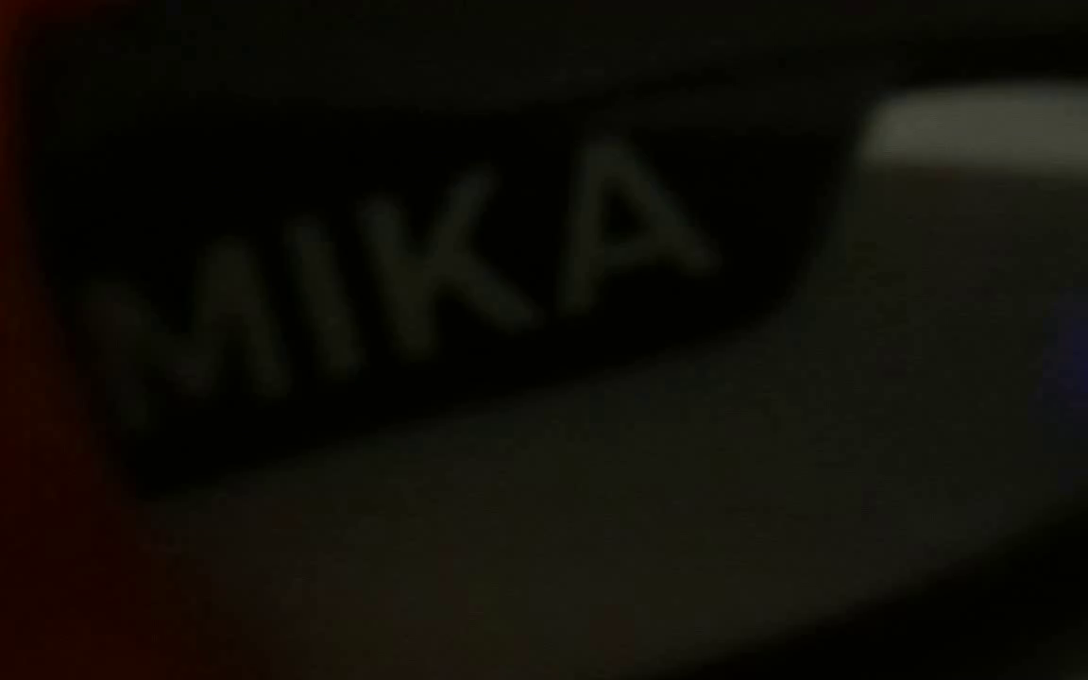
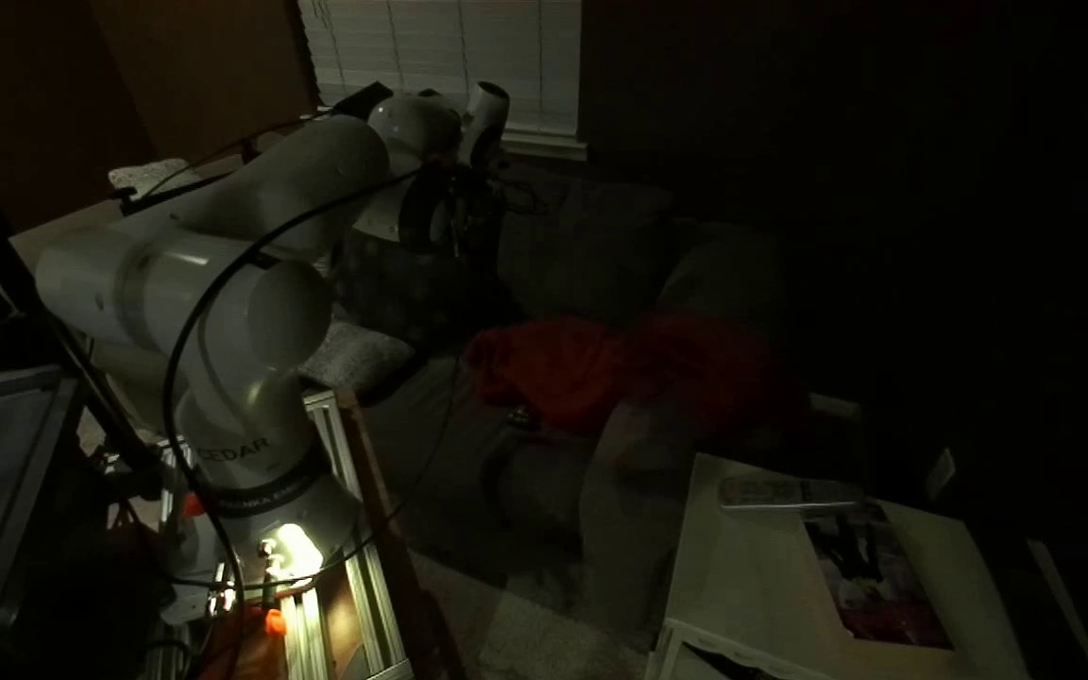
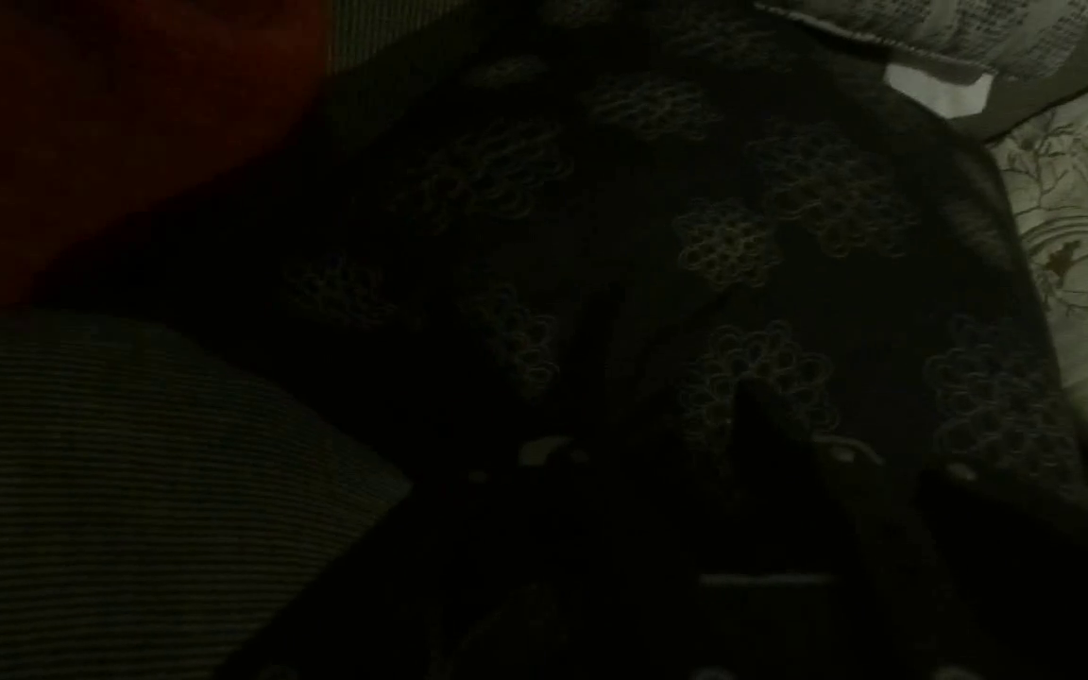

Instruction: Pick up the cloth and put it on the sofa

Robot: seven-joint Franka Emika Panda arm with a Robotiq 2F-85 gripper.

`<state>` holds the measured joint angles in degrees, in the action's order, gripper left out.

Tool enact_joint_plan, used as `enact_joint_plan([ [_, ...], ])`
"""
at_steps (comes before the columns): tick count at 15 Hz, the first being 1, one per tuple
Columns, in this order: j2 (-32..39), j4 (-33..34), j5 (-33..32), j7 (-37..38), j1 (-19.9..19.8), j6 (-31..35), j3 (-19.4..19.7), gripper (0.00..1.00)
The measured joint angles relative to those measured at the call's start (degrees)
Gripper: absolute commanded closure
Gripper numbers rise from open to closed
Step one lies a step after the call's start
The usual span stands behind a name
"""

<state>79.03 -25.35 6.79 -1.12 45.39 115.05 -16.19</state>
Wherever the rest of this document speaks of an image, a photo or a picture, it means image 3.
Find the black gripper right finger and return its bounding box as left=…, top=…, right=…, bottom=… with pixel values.
left=731, top=373, right=1014, bottom=680

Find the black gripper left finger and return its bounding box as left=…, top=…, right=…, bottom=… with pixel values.
left=465, top=431, right=757, bottom=680

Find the red cloth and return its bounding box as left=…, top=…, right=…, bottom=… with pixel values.
left=0, top=0, right=338, bottom=318

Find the dark patterned pillow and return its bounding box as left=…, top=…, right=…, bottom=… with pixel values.
left=38, top=0, right=1088, bottom=680

